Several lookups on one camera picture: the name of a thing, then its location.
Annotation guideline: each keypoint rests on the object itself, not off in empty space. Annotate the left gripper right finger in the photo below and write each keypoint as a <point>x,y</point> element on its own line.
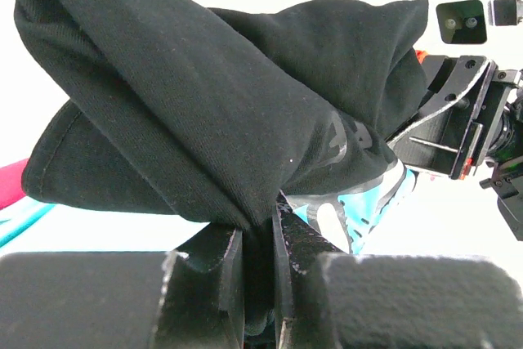
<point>325,298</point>

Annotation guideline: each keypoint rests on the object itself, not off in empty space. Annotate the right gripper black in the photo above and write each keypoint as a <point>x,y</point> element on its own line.
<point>436,139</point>

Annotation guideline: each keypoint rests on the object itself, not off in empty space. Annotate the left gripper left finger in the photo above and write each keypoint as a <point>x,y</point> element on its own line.
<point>190,297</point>

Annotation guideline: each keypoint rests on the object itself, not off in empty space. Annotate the teal t-shirt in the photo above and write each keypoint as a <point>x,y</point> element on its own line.
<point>20,216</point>

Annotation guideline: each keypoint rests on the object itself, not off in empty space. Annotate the black t-shirt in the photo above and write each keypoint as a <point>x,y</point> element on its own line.
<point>211,113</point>

